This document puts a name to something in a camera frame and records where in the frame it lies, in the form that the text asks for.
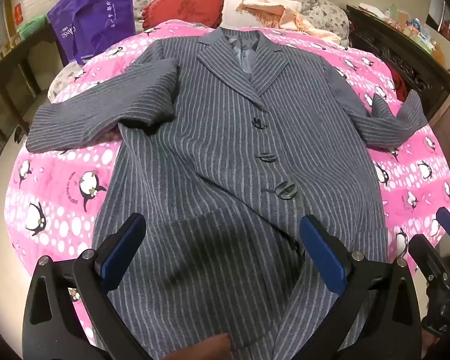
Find floral quilt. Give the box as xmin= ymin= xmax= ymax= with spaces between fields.
xmin=133 ymin=0 xmax=350 ymax=46

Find wooden desk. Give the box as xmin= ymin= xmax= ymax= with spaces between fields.
xmin=0 ymin=19 xmax=58 ymax=148

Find purple tote bag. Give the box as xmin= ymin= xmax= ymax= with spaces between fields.
xmin=47 ymin=0 xmax=136 ymax=64

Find red cloth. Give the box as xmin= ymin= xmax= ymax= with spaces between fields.
xmin=390 ymin=65 xmax=408 ymax=101

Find dark carved wooden cabinet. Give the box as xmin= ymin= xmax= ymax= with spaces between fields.
xmin=347 ymin=4 xmax=450 ymax=121

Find peach fringed cloth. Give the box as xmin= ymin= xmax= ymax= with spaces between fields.
xmin=236 ymin=0 xmax=342 ymax=44

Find brown wooden panel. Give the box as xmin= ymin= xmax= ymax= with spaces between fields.
xmin=429 ymin=82 xmax=450 ymax=151

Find green plastic bag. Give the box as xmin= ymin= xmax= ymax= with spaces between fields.
xmin=17 ymin=14 xmax=48 ymax=37

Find white pillow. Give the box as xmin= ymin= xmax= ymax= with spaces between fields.
xmin=222 ymin=0 xmax=302 ymax=30

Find assorted boxes and bottles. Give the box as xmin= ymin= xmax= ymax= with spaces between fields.
xmin=358 ymin=3 xmax=449 ymax=66

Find brown rounded object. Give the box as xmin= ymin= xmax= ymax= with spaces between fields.
xmin=165 ymin=333 xmax=232 ymax=360

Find floral bed sheet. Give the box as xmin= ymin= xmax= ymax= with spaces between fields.
xmin=47 ymin=60 xmax=84 ymax=103

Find red fringed cushion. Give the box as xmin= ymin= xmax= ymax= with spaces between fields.
xmin=142 ymin=0 xmax=224 ymax=29

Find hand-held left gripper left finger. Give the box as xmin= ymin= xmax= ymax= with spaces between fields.
xmin=21 ymin=212 xmax=151 ymax=360

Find pink penguin print blanket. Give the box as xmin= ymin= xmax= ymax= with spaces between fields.
xmin=4 ymin=20 xmax=450 ymax=350

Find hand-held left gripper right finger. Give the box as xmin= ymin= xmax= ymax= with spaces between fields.
xmin=299 ymin=214 xmax=423 ymax=360

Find grey pinstriped coat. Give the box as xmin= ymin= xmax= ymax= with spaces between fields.
xmin=25 ymin=27 xmax=429 ymax=360

